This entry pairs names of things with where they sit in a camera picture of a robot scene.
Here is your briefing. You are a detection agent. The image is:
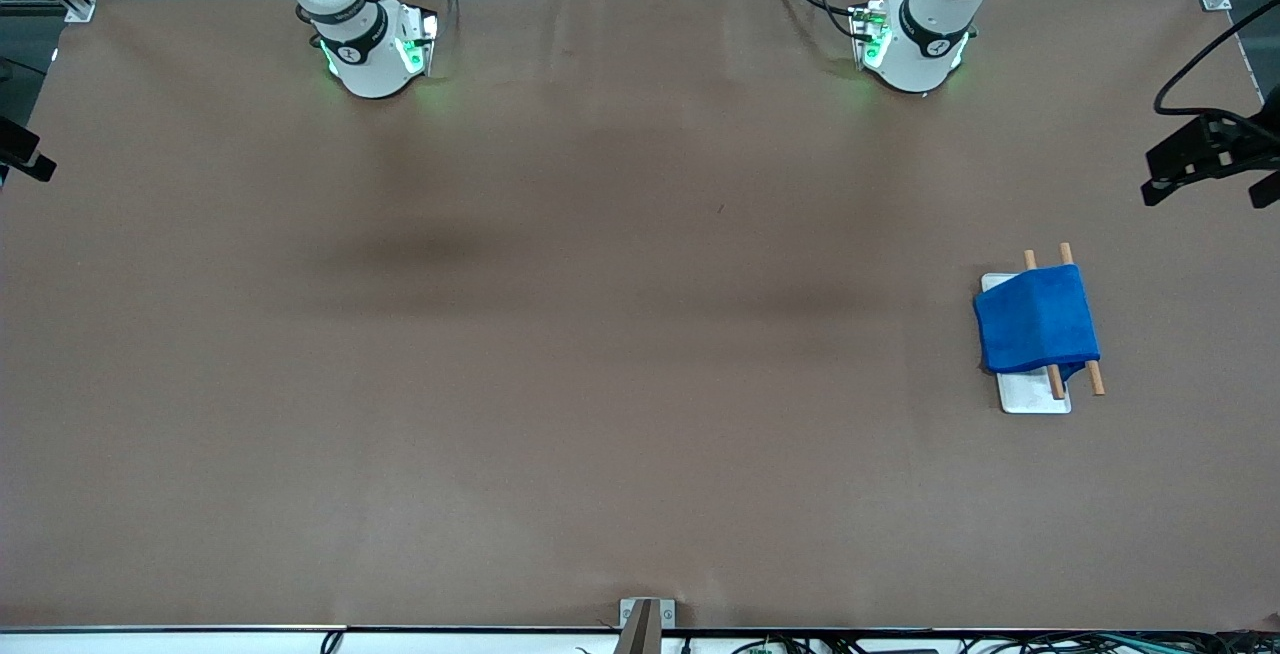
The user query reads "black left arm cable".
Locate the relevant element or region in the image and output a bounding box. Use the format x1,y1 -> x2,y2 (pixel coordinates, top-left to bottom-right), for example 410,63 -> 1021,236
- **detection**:
1153,0 -> 1280,118

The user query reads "blue towel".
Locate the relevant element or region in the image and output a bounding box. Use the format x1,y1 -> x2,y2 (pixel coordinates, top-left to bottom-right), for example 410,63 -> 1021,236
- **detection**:
974,265 -> 1101,382

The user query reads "white rack base tray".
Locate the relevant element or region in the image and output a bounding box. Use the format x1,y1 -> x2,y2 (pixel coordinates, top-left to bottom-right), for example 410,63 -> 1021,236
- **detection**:
980,273 -> 1072,415

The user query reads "base connector box green light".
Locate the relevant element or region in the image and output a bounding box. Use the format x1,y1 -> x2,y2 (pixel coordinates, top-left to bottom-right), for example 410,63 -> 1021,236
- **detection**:
393,6 -> 441,77
849,0 -> 893,71

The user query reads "metal table edge bracket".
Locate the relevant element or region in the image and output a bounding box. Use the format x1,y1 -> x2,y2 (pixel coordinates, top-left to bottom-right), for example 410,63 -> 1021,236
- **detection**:
613,598 -> 676,654

